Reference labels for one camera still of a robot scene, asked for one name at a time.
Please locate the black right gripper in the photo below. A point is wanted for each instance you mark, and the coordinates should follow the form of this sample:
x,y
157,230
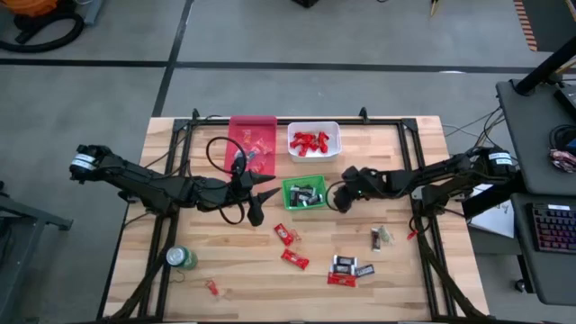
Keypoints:
x,y
366,184

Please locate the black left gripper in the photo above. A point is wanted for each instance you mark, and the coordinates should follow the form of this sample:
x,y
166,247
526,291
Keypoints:
x,y
220,193

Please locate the clear blue candy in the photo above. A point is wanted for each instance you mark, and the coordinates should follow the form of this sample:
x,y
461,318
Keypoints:
x,y
252,156

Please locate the red KitKat mini bar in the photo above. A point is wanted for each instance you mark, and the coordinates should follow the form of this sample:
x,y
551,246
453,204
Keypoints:
x,y
284,235
299,144
295,259
342,280
305,136
323,141
306,151

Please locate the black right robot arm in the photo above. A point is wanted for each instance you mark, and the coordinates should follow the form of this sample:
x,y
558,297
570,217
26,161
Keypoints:
x,y
450,173

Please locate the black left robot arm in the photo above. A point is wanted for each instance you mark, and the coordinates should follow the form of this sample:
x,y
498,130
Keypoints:
x,y
135,180

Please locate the clear wrapped orange candy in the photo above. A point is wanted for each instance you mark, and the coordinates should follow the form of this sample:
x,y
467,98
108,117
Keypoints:
x,y
247,137

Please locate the green plastic basket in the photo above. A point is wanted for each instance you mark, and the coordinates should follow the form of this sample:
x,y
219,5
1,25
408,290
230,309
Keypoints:
x,y
288,180

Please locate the grey metal mounting plate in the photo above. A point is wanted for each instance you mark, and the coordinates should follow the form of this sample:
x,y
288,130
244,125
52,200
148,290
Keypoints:
x,y
417,194

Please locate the pink plastic tray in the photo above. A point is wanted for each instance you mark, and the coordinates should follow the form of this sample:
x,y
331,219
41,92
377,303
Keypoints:
x,y
263,123

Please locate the small red tag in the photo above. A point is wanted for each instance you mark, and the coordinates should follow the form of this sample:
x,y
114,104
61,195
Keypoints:
x,y
412,235

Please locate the white plastic bin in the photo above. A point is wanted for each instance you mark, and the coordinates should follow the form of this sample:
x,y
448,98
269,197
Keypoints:
x,y
315,126

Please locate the green soda can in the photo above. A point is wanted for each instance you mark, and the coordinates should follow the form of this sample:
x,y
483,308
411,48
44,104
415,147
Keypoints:
x,y
182,258

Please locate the black desk crossbar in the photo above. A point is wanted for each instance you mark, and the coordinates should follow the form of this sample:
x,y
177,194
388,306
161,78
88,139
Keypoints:
x,y
490,200

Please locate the white paper sheet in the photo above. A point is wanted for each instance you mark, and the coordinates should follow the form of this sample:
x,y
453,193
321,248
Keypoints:
x,y
495,220

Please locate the grey desk top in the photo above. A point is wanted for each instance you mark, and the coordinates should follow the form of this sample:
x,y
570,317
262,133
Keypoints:
x,y
531,135

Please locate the black desk caster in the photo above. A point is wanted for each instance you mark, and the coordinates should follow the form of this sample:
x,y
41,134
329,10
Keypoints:
x,y
520,286

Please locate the black floor object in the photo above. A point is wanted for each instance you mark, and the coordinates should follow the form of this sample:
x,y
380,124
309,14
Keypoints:
x,y
306,3

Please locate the wooden stick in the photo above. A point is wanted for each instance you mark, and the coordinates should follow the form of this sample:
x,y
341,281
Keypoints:
x,y
435,6

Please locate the black backlit keyboard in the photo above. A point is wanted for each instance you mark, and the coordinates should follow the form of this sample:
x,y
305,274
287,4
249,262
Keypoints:
x,y
555,229

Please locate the grey desk with keyboard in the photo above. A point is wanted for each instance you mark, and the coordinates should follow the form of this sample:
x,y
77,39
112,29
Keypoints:
x,y
553,279

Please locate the grey metal table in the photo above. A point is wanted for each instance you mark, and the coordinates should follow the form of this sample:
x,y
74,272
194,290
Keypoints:
x,y
27,216

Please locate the black mat with striped edge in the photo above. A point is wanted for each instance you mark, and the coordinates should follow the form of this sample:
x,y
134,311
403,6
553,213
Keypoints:
x,y
553,22

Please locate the orange shop vacuum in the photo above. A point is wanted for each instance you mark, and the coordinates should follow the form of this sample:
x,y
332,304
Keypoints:
x,y
36,6

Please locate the black aluminium table frame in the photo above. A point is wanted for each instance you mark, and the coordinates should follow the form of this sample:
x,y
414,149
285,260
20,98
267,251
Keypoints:
x,y
382,121

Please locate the black frame clamp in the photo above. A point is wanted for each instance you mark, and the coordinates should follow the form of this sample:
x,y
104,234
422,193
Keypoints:
x,y
363,114
195,114

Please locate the black diagonal frame strut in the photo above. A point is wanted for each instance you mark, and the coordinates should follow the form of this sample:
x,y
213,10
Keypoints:
x,y
445,278
135,297

